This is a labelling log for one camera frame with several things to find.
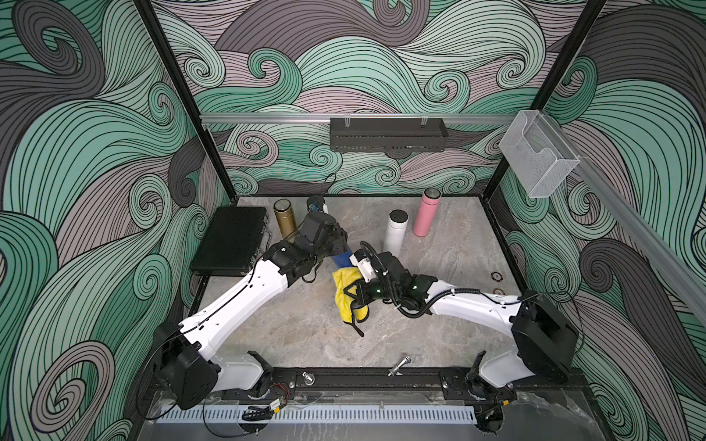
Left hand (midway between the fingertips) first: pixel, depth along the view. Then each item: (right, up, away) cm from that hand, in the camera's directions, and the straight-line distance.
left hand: (339, 233), depth 76 cm
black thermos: (-9, +9, +18) cm, 23 cm away
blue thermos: (+1, -8, +1) cm, 8 cm away
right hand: (+1, -18, +2) cm, 18 cm away
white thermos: (+18, 0, +11) cm, 21 cm away
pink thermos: (+31, +7, +21) cm, 38 cm away
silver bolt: (+19, -36, 0) cm, 41 cm away
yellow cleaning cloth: (+1, -13, 0) cm, 13 cm away
